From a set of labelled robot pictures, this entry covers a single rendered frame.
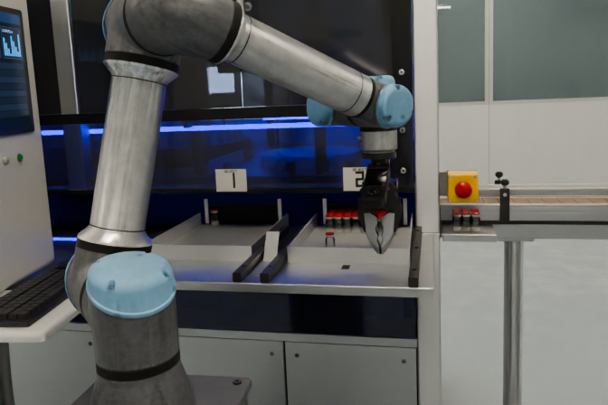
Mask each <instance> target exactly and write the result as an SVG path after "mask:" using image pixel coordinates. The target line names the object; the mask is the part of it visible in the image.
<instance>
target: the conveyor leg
mask: <svg viewBox="0 0 608 405"><path fill-rule="evenodd" d="M498 241H504V310H503V405H522V334H523V260H524V241H534V239H498Z"/></svg>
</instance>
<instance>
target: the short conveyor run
mask: <svg viewBox="0 0 608 405"><path fill-rule="evenodd" d="M495 176H497V177H498V180H495V182H494V184H479V201H478V202H448V198H447V195H444V196H440V238H442V224H452V209H455V208H457V209H464V208H466V209H473V208H475V209H479V211H480V224H492V225H493V228H494V230H495V232H496V234H497V239H577V240H608V184H509V180H508V179H502V180H500V177H502V176H503V173H502V172H496V173H495Z"/></svg>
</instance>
